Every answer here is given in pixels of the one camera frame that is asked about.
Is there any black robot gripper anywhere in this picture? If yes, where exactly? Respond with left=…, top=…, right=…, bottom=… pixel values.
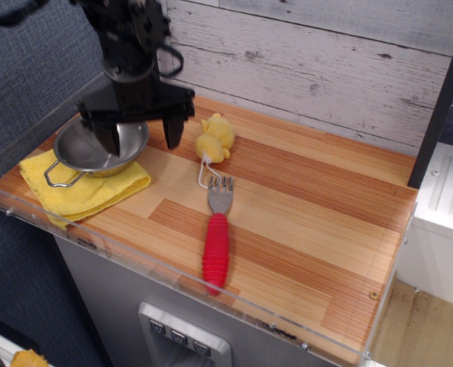
left=76, top=73, right=195, bottom=156

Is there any small steel pot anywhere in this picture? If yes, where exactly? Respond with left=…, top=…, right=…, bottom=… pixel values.
left=44, top=120, right=149, bottom=187

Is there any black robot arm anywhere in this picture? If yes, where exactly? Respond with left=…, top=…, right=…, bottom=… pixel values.
left=76, top=1, right=195, bottom=155

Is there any yellow plush duck toy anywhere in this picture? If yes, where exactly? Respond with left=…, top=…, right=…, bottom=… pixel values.
left=195, top=113, right=235, bottom=164

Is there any yellow folded cloth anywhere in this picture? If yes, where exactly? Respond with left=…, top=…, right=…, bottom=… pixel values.
left=19, top=150, right=151, bottom=229

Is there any grey toy cabinet front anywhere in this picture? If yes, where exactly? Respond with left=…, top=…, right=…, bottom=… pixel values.
left=57, top=238, right=330, bottom=366

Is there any clear acrylic table guard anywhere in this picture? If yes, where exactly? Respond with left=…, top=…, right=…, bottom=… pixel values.
left=0, top=53, right=419, bottom=367

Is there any silver button control panel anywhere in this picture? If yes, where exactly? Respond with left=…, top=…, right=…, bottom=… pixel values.
left=138, top=302, right=233, bottom=366

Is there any yellow object at corner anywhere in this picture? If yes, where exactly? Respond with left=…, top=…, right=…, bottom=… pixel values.
left=10, top=349, right=50, bottom=367

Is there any white ridged appliance top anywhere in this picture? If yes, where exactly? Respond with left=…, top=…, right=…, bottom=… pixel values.
left=416, top=143, right=453, bottom=230

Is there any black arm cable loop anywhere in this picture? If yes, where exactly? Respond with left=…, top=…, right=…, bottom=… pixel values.
left=157, top=42, right=185, bottom=78

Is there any red handled metal fork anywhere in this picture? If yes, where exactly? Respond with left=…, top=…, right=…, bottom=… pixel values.
left=202, top=177, right=234, bottom=295

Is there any black braided cable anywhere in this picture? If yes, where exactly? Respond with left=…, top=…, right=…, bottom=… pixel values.
left=0, top=0, right=50, bottom=28

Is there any black right vertical post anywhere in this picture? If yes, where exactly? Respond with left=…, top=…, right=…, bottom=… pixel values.
left=407, top=56, right=453, bottom=189

